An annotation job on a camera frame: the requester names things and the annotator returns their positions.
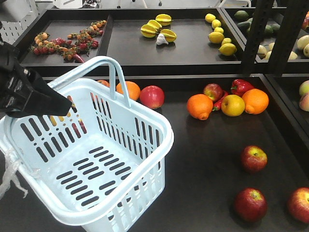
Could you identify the black shelf post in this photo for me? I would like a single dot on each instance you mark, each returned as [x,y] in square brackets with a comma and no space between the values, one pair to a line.
[256,34]
[292,21]

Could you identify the yellow apple fruit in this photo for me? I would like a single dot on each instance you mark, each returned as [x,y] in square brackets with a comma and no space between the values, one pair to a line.
[232,105]

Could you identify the black shelf post left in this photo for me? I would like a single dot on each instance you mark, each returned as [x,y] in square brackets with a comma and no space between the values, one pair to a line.
[256,34]

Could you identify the white plastic tag strip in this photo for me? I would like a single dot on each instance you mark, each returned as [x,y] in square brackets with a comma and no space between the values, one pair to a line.
[9,176]

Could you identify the orange fruit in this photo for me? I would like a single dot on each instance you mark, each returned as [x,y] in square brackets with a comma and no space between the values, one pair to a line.
[256,101]
[199,106]

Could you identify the dark red apple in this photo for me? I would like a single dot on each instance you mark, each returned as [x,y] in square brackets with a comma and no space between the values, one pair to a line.
[253,159]
[250,205]

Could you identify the orange fruit left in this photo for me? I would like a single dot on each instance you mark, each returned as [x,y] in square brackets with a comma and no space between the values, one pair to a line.
[199,106]

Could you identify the red apple far left row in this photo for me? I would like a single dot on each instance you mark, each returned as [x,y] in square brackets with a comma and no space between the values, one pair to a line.
[152,96]

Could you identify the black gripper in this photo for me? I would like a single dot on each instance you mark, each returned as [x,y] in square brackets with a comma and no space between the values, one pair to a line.
[23,92]

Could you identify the dark red apple edge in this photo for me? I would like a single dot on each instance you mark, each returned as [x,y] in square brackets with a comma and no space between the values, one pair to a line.
[298,204]

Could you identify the black shelf post right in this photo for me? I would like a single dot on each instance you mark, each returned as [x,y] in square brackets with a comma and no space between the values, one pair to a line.
[292,21]

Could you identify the peach front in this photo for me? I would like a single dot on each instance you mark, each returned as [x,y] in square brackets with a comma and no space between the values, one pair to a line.
[304,102]

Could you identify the red chili pepper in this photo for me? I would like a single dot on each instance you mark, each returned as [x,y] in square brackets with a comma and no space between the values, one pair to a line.
[217,105]

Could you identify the dark red apple middle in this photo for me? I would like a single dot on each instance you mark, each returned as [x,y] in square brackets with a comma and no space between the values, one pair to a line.
[253,159]

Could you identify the dark red apple front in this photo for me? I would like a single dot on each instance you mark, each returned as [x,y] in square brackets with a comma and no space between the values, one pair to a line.
[250,205]

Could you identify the orange fruit right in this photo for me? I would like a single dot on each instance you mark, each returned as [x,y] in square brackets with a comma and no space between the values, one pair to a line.
[256,101]

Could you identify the light blue plastic basket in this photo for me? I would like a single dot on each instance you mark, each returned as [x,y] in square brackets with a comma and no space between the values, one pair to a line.
[100,166]

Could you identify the peach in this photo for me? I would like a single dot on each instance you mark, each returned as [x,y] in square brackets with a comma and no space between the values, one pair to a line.
[304,102]
[304,88]

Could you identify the orange in back row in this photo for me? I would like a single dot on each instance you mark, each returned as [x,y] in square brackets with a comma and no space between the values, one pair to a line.
[132,88]

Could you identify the red bell pepper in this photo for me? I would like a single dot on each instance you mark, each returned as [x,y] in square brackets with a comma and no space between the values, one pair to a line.
[240,86]

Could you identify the white garlic bulb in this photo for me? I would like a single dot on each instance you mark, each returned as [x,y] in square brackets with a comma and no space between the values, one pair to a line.
[161,40]

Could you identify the red apple behind oranges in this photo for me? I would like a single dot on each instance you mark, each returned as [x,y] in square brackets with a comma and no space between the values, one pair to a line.
[213,91]

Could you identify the peach back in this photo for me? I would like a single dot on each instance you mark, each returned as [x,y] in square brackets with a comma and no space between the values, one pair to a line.
[304,88]

